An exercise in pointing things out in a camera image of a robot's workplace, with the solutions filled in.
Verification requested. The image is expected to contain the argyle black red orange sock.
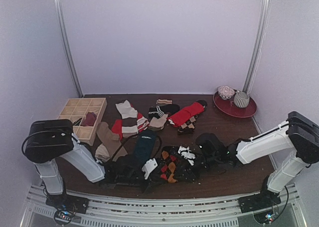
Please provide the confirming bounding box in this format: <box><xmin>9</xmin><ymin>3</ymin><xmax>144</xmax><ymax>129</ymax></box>
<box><xmin>149</xmin><ymin>146</ymin><xmax>204</xmax><ymax>184</ymax></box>

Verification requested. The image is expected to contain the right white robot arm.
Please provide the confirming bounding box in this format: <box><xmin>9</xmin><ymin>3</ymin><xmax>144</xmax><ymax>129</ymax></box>
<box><xmin>195</xmin><ymin>111</ymin><xmax>319</xmax><ymax>208</ymax></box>

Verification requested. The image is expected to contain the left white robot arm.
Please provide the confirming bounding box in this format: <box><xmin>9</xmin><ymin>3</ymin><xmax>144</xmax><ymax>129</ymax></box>
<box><xmin>21</xmin><ymin>119</ymin><xmax>162</xmax><ymax>209</ymax></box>

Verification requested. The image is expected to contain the light beige sock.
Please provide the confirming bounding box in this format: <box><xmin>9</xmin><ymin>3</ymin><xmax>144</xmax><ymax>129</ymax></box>
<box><xmin>95</xmin><ymin>144</ymin><xmax>110</xmax><ymax>162</ymax></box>

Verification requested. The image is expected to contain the tan brown sock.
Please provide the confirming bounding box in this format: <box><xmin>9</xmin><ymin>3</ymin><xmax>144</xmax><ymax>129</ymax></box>
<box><xmin>96</xmin><ymin>122</ymin><xmax>121</xmax><ymax>163</ymax></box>

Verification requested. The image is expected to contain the dark teal sock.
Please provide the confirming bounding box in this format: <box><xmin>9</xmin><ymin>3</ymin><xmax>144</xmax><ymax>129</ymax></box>
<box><xmin>133</xmin><ymin>129</ymin><xmax>157</xmax><ymax>164</ymax></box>

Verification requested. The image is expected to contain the argyle brown sock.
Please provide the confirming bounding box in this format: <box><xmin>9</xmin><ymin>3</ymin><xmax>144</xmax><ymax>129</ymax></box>
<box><xmin>177</xmin><ymin>115</ymin><xmax>198</xmax><ymax>135</ymax></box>

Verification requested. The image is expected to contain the red round tray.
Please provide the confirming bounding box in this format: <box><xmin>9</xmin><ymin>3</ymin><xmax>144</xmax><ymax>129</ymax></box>
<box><xmin>213</xmin><ymin>92</ymin><xmax>257</xmax><ymax>118</ymax></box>

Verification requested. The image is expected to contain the red white brown striped sock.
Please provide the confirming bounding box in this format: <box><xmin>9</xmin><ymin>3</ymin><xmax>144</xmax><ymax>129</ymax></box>
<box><xmin>111</xmin><ymin>112</ymin><xmax>149</xmax><ymax>140</ymax></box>

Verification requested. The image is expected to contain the beige brown striped sock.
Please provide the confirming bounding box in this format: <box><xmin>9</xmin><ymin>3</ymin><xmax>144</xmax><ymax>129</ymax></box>
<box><xmin>115</xmin><ymin>100</ymin><xmax>138</xmax><ymax>138</ymax></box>

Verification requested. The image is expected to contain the striped grey cup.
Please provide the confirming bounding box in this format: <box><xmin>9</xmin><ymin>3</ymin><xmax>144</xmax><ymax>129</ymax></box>
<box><xmin>234</xmin><ymin>91</ymin><xmax>250</xmax><ymax>108</ymax></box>

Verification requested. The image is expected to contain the maroon sock in box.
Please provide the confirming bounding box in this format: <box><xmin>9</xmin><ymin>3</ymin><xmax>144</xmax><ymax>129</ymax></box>
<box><xmin>80</xmin><ymin>112</ymin><xmax>97</xmax><ymax>127</ymax></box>

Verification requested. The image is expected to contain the white patterned bowl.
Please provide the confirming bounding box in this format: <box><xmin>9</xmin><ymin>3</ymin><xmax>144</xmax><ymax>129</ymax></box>
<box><xmin>217</xmin><ymin>85</ymin><xmax>235</xmax><ymax>100</ymax></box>

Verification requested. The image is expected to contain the black white striped sock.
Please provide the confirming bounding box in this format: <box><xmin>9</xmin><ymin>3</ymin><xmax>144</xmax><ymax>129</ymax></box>
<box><xmin>148</xmin><ymin>104</ymin><xmax>180</xmax><ymax>119</ymax></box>

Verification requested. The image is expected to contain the wooden compartment box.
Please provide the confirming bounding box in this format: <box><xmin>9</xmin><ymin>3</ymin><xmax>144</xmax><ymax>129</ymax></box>
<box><xmin>58</xmin><ymin>98</ymin><xmax>107</xmax><ymax>146</ymax></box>

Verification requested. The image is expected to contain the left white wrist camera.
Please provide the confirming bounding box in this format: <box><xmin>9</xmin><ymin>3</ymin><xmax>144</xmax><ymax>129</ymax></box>
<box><xmin>142</xmin><ymin>158</ymin><xmax>158</xmax><ymax>180</ymax></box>

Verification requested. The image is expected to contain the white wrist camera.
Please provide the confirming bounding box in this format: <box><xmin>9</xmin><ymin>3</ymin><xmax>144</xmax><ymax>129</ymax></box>
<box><xmin>142</xmin><ymin>158</ymin><xmax>158</xmax><ymax>180</ymax></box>
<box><xmin>177</xmin><ymin>146</ymin><xmax>196</xmax><ymax>166</ymax></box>

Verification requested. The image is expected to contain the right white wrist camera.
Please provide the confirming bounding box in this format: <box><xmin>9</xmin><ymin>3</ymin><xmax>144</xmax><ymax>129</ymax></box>
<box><xmin>177</xmin><ymin>146</ymin><xmax>196</xmax><ymax>166</ymax></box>

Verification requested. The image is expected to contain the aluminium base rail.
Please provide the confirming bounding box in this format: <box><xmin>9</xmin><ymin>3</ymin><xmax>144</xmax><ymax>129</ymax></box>
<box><xmin>18</xmin><ymin>184</ymin><xmax>311</xmax><ymax>227</ymax></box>

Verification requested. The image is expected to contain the right aluminium corner post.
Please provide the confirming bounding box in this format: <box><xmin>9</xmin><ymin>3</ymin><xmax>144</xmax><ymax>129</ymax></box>
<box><xmin>243</xmin><ymin>0</ymin><xmax>271</xmax><ymax>94</ymax></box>

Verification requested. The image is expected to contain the aluminium corner post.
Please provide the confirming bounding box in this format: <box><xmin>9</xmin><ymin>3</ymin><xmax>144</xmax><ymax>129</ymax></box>
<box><xmin>54</xmin><ymin>0</ymin><xmax>83</xmax><ymax>98</ymax></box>
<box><xmin>243</xmin><ymin>0</ymin><xmax>271</xmax><ymax>94</ymax></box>

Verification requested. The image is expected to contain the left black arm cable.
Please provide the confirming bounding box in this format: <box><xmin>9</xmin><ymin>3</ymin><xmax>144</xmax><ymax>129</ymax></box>
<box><xmin>21</xmin><ymin>132</ymin><xmax>162</xmax><ymax>163</ymax></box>

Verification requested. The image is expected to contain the left aluminium corner post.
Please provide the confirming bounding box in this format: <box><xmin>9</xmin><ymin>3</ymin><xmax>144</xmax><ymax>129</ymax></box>
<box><xmin>54</xmin><ymin>0</ymin><xmax>83</xmax><ymax>98</ymax></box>

